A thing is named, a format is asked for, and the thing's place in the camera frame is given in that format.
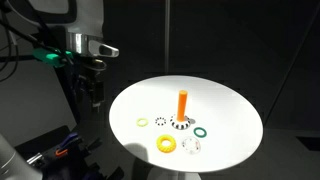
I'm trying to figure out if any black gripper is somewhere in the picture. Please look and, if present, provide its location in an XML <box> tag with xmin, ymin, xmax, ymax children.
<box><xmin>77</xmin><ymin>57</ymin><xmax>107</xmax><ymax>109</ymax></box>

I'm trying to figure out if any orange bumpy ring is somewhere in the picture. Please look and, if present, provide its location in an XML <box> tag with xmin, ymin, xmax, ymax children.
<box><xmin>156</xmin><ymin>134</ymin><xmax>177</xmax><ymax>154</ymax></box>

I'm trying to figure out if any orange rod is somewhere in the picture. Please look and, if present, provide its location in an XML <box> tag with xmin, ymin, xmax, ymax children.
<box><xmin>176</xmin><ymin>89</ymin><xmax>189</xmax><ymax>123</ymax></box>

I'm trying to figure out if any purple tool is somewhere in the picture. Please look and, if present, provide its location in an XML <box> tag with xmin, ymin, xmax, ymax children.
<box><xmin>59</xmin><ymin>132</ymin><xmax>80</xmax><ymax>148</ymax></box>

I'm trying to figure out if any orange clip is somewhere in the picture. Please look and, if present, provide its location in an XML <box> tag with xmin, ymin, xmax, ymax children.
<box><xmin>54</xmin><ymin>148</ymin><xmax>69</xmax><ymax>158</ymax></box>

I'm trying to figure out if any black equipment stand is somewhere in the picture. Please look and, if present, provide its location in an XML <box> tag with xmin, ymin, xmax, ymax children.
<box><xmin>14</xmin><ymin>124</ymin><xmax>125</xmax><ymax>180</ymax></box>

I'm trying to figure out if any silver metal cylinder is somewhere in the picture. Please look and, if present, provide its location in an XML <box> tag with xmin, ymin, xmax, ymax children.
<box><xmin>26</xmin><ymin>152</ymin><xmax>43</xmax><ymax>166</ymax></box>

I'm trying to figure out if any grey vertical background pole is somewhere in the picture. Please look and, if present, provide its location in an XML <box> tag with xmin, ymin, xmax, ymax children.
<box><xmin>164</xmin><ymin>0</ymin><xmax>171</xmax><ymax>76</ymax></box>

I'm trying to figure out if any yellow green ring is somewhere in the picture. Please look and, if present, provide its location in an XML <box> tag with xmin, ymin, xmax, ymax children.
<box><xmin>136</xmin><ymin>117</ymin><xmax>150</xmax><ymax>128</ymax></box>

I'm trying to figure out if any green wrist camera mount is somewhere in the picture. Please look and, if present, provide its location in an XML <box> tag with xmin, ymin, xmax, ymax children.
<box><xmin>32</xmin><ymin>47</ymin><xmax>74</xmax><ymax>68</ymax></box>

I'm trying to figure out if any small black white ring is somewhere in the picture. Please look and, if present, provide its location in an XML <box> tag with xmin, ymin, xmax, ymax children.
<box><xmin>154</xmin><ymin>116</ymin><xmax>167</xmax><ymax>127</ymax></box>

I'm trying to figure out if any clear ring with beads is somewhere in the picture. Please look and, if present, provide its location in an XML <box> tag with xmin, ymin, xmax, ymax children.
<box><xmin>181</xmin><ymin>136</ymin><xmax>203</xmax><ymax>156</ymax></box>

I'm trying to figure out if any dark green ring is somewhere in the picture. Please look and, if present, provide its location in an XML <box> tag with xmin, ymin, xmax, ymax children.
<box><xmin>193</xmin><ymin>127</ymin><xmax>208</xmax><ymax>138</ymax></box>

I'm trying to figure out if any white table pedestal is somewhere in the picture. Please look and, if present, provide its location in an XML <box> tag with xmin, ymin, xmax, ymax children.
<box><xmin>146</xmin><ymin>166</ymin><xmax>203</xmax><ymax>180</ymax></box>

